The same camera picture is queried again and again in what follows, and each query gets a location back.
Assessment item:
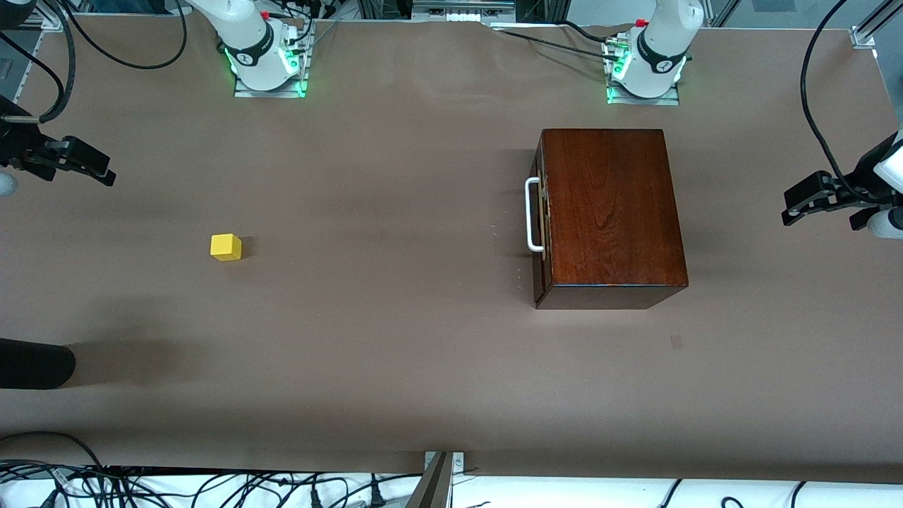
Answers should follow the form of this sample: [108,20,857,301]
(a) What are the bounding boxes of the grey metal rail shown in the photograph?
[411,0,517,23]

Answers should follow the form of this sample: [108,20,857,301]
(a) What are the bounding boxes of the yellow cube block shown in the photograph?
[210,234,243,262]

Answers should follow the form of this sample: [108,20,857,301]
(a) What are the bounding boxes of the tangled black power cables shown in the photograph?
[0,430,424,508]

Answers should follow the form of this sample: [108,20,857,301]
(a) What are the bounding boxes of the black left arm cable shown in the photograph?
[799,0,858,186]

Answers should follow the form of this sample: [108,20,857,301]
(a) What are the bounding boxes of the black looping cable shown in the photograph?
[60,0,188,71]

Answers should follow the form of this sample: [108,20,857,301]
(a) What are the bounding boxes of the dark brown wooden cabinet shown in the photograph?
[534,128,689,311]

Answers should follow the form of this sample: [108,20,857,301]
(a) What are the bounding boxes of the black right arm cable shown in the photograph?
[0,0,77,124]

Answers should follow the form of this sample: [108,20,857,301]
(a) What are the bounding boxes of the brown table cover sheet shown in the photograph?
[0,14,903,485]

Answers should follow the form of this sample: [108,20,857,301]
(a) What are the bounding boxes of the black ribbed cylinder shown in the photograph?
[0,339,76,390]

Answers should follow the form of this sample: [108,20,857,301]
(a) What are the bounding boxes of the wooden drawer with white handle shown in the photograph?
[526,134,550,304]

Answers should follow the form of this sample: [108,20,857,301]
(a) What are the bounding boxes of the black base connector cable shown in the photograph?
[487,21,623,61]

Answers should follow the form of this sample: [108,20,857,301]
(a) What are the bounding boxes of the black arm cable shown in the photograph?
[799,0,858,186]
[0,0,77,124]

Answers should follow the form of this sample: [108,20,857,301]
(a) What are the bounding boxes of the camera mount post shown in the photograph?
[406,452,466,508]

